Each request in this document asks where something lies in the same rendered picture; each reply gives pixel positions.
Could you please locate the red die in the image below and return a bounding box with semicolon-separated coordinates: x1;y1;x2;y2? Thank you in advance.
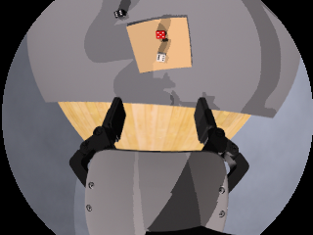
156;30;165;39

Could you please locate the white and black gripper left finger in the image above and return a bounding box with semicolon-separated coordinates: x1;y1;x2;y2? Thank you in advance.
69;97;126;187

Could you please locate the tan mat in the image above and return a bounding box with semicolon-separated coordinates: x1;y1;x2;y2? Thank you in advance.
126;18;192;73

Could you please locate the black die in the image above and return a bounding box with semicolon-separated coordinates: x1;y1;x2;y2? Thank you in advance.
114;9;126;18

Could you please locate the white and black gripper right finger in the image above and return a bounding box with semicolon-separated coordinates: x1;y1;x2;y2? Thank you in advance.
194;97;249;193

